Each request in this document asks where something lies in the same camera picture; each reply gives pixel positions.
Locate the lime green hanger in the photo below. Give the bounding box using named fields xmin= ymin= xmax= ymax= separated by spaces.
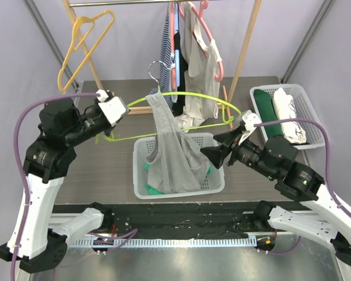
xmin=95 ymin=60 xmax=243 ymax=145

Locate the grey tank top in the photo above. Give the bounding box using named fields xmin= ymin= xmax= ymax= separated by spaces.
xmin=146 ymin=92 xmax=211 ymax=194

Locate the green tank top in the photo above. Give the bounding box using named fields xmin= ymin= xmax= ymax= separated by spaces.
xmin=144 ymin=163 xmax=214 ymax=196

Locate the yellow plastic hanger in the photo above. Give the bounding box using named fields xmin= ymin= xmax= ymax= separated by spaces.
xmin=57 ymin=9 xmax=115 ymax=93

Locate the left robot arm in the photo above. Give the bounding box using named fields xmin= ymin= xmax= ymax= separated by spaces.
xmin=0 ymin=97 xmax=129 ymax=273

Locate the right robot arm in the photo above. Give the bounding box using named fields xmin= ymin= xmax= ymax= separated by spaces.
xmin=201 ymin=126 xmax=351 ymax=266

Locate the black tank top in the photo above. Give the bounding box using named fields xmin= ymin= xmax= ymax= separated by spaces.
xmin=172 ymin=32 xmax=188 ymax=116

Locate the blue striped tank top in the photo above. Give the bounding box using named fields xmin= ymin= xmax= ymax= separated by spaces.
xmin=157 ymin=8 xmax=176 ymax=103

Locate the pink hanger with striped top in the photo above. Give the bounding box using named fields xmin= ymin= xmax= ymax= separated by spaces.
xmin=170 ymin=1 xmax=177 ymax=91

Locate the white tank top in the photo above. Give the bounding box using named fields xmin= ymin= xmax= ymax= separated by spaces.
xmin=175 ymin=2 xmax=223 ymax=131

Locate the light blue hanger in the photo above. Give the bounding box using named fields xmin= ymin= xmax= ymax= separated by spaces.
xmin=174 ymin=2 xmax=181 ymax=88

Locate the pink hanger with white top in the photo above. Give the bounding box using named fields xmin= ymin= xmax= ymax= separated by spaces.
xmin=178 ymin=1 xmax=224 ymax=86

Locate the wooden clothes rack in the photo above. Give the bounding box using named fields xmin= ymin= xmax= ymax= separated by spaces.
xmin=62 ymin=1 xmax=261 ymax=115

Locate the folded dark green garment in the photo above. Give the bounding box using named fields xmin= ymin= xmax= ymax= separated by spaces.
xmin=253 ymin=89 xmax=283 ymax=138

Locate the white plastic laundry basket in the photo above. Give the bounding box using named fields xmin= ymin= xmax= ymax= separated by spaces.
xmin=132 ymin=136 xmax=225 ymax=201

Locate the folded white printed garment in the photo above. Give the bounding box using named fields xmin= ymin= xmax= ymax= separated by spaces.
xmin=272 ymin=88 xmax=307 ymax=145

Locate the white basket with folded clothes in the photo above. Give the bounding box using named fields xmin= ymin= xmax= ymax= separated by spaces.
xmin=250 ymin=84 xmax=325 ymax=150

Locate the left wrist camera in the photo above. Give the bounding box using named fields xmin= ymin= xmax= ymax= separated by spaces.
xmin=96 ymin=90 xmax=130 ymax=128

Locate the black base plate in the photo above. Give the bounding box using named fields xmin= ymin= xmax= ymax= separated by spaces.
xmin=51 ymin=201 xmax=281 ymax=239

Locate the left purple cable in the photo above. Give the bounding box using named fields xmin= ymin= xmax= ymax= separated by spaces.
xmin=10 ymin=92 xmax=138 ymax=281

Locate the white slotted cable duct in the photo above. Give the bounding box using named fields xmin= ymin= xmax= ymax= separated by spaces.
xmin=70 ymin=235 xmax=257 ymax=248

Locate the aluminium rail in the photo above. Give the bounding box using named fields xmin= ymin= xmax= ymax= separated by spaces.
xmin=49 ymin=211 xmax=338 ymax=239

